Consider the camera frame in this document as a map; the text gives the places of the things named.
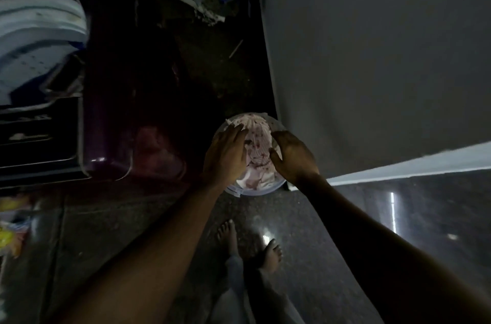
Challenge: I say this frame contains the person's left hand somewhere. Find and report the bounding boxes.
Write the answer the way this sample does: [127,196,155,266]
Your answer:
[201,124,248,189]

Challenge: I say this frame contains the person's right hand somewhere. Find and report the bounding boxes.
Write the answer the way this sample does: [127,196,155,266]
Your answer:
[269,130,320,186]

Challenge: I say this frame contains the white floral cloth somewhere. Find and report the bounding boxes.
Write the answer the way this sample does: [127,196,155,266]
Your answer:
[226,113,284,191]

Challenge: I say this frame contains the person's left forearm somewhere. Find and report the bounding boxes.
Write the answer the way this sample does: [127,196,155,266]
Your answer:
[58,176,231,324]

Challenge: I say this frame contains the person's right forearm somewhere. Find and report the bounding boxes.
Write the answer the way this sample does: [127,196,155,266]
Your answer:
[297,173,491,324]

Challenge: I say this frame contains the white plastic bucket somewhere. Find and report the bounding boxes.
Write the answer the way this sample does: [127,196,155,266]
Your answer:
[212,112,289,198]

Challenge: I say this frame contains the person's left foot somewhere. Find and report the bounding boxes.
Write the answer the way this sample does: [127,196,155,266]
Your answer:
[216,219,240,259]

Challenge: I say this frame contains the person's foot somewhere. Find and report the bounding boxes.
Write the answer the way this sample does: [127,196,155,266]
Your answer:
[259,239,284,274]
[216,219,240,259]

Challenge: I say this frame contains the dark maroon plastic tub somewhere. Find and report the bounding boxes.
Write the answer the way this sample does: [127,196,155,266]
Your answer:
[79,0,192,182]

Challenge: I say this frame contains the person's right foot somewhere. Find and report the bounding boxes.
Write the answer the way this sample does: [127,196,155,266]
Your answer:
[259,239,284,274]

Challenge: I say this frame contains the person's grey trousers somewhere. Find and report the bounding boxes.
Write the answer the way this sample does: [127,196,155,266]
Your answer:
[209,255,307,324]

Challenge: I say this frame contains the white washing machine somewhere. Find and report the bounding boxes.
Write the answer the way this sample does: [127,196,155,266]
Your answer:
[0,0,90,113]

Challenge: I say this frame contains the yellow plastic packet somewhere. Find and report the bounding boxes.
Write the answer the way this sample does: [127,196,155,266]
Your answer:
[0,195,31,259]

